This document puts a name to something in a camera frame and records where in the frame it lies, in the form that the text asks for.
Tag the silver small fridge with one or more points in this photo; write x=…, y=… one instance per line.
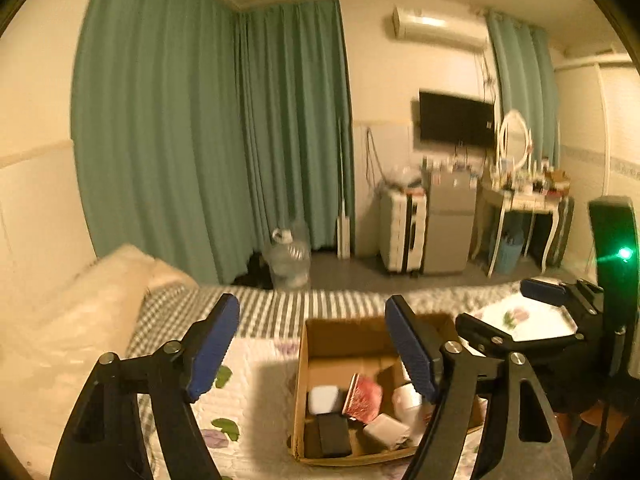
x=450, y=230

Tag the white charger plug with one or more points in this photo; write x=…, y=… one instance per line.
x=387, y=430

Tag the cardboard box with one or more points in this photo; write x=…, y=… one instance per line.
x=325, y=345

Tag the blue bin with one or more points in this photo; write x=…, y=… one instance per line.
x=507, y=255

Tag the light blue earbud case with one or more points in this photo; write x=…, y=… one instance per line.
x=323, y=400

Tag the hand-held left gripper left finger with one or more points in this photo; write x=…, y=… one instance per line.
x=215, y=345

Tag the clutter of toiletries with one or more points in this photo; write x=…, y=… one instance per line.
x=530, y=182

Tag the white bottle with red cap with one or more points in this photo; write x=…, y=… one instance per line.
x=406, y=397

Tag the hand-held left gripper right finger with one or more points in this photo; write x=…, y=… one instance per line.
x=410, y=350

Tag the white oval mirror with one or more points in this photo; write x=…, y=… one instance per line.
x=515, y=137

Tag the clear plastic bag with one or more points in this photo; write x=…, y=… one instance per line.
x=404, y=177

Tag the white pole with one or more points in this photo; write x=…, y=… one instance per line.
x=344, y=220

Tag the green curtain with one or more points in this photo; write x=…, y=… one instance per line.
x=295, y=125
x=525, y=85
x=160, y=125

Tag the black wall television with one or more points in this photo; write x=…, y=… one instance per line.
x=455, y=117

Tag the clear water jug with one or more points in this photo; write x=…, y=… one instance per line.
x=290, y=260

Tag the dark suitcase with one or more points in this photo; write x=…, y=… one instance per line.
x=562, y=230

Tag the cream jacket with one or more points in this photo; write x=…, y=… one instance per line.
x=75, y=320

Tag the white suitcase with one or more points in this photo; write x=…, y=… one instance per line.
x=397, y=230

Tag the black rectangular box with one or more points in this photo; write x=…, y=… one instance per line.
x=333, y=435

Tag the white air conditioner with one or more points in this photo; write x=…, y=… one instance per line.
x=437, y=27

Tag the floral quilted blanket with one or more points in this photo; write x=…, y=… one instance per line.
x=250, y=410

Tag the white louvered wardrobe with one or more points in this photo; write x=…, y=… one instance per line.
x=590, y=125

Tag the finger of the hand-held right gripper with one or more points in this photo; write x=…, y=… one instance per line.
x=490, y=332
x=542, y=291

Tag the white dressing table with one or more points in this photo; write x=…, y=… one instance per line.
x=520, y=205

